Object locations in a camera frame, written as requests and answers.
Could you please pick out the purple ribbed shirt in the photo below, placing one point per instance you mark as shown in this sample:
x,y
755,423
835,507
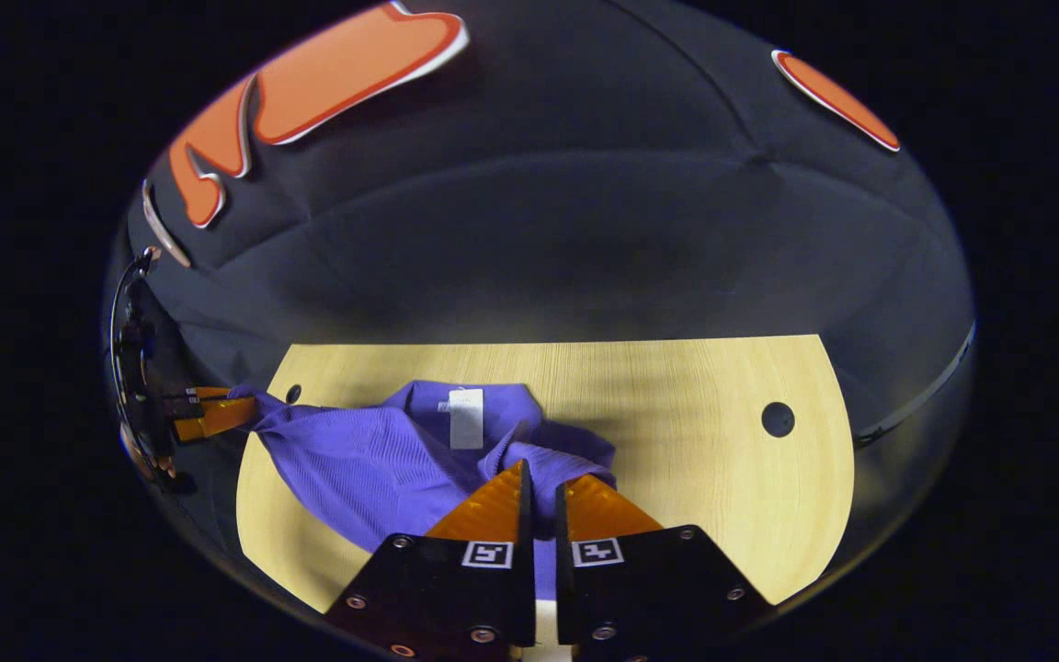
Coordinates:
x,y
373,460

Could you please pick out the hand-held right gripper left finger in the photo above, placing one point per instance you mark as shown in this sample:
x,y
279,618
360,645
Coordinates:
x,y
520,598

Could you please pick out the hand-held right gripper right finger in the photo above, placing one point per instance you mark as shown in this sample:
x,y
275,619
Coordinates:
x,y
566,598

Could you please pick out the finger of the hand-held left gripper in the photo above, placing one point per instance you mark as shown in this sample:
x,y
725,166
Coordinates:
x,y
217,416

